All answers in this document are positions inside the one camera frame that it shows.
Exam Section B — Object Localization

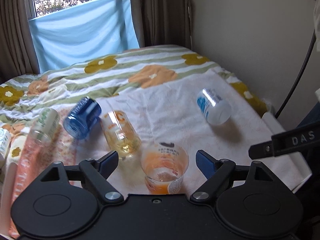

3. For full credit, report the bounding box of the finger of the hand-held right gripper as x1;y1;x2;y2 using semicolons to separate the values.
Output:
248;140;276;160

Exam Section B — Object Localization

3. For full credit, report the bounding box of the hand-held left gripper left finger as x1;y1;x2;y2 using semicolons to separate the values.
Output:
40;151;125;203

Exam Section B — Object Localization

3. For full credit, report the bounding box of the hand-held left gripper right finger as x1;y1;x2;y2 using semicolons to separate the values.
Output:
190;149;275;201

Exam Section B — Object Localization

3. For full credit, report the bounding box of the clear cup orange print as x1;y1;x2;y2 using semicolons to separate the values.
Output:
140;142;189;195

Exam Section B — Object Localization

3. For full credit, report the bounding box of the yellow drink bottle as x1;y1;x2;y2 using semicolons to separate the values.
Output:
101;110;142;159

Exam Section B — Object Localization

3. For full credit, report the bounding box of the blue plastic bottle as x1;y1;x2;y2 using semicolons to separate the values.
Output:
63;97;102;141

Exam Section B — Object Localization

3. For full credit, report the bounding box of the white bottle blue label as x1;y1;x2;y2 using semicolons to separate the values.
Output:
196;88;231;126

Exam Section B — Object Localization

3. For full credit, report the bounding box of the white towel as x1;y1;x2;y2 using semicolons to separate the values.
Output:
67;69;313;195

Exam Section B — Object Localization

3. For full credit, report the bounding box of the floral blanket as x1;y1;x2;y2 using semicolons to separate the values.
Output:
0;44;269;140

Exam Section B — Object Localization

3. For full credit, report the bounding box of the light blue cloth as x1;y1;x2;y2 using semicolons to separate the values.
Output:
28;0;140;73

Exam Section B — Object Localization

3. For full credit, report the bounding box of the brown curtain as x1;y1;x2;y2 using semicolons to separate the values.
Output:
0;0;42;84
129;0;193;52

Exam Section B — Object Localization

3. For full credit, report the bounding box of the black cable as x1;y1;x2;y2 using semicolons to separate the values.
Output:
275;29;317;118

